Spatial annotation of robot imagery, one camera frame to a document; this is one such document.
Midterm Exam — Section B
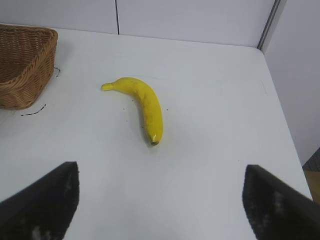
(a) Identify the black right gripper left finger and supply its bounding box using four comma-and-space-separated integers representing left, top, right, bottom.
0, 161, 81, 240

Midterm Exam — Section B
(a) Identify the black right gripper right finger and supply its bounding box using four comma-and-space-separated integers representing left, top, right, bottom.
241, 163, 320, 240

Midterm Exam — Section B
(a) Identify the yellow banana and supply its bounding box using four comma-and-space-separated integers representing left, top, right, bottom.
101, 76, 164, 147

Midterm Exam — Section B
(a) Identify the brown wicker basket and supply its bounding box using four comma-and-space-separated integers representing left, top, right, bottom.
0, 24, 59, 110

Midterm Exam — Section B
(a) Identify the brown cardboard box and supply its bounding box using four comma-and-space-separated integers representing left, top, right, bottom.
302, 169, 320, 202

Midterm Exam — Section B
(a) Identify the grey metal partition post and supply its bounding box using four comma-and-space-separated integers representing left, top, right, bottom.
256, 0, 287, 50

